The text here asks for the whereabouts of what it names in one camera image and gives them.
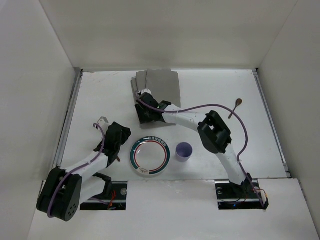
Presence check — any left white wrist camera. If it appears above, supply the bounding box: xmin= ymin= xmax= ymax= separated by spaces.
xmin=97 ymin=116 xmax=110 ymax=128

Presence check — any right aluminium table rail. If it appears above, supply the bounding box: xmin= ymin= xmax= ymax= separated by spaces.
xmin=252 ymin=68 xmax=292 ymax=179

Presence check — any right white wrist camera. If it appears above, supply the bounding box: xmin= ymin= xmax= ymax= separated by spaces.
xmin=140 ymin=88 xmax=152 ymax=95

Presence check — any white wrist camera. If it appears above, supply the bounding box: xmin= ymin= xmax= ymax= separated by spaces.
xmin=140 ymin=88 xmax=152 ymax=95
xmin=97 ymin=116 xmax=110 ymax=128

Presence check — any purple cable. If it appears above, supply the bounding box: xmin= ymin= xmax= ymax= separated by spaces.
xmin=134 ymin=89 xmax=266 ymax=208
xmin=46 ymin=122 xmax=111 ymax=220

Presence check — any left aluminium table rail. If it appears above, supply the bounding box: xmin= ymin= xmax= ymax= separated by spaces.
xmin=49 ymin=67 xmax=83 ymax=171

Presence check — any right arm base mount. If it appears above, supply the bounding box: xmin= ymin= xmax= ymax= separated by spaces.
xmin=215 ymin=179 xmax=269 ymax=210

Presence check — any aluminium table rail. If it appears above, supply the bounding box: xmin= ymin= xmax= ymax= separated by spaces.
xmin=252 ymin=68 xmax=292 ymax=179
xmin=49 ymin=67 xmax=83 ymax=171

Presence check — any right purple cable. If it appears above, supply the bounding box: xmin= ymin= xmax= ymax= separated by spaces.
xmin=134 ymin=89 xmax=266 ymax=208

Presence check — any brown wooden spoon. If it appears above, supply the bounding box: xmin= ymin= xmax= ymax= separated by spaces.
xmin=228 ymin=98 xmax=243 ymax=119

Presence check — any white plate green red rim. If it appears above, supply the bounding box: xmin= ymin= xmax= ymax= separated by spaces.
xmin=129 ymin=136 xmax=171 ymax=178

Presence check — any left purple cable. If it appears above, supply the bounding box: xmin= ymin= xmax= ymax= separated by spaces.
xmin=46 ymin=122 xmax=111 ymax=220

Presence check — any lilac plastic cup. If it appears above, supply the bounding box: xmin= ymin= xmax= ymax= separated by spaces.
xmin=175 ymin=142 xmax=193 ymax=163

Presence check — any grey cloth placemat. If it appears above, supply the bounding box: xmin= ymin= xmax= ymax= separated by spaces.
xmin=130 ymin=68 xmax=182 ymax=130

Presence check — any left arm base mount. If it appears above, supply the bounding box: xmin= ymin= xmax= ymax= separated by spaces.
xmin=80 ymin=181 xmax=128 ymax=211

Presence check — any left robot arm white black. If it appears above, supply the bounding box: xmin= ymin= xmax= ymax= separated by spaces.
xmin=36 ymin=122 xmax=132 ymax=222

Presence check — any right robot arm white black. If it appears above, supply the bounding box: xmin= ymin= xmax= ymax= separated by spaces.
xmin=134 ymin=89 xmax=253 ymax=193

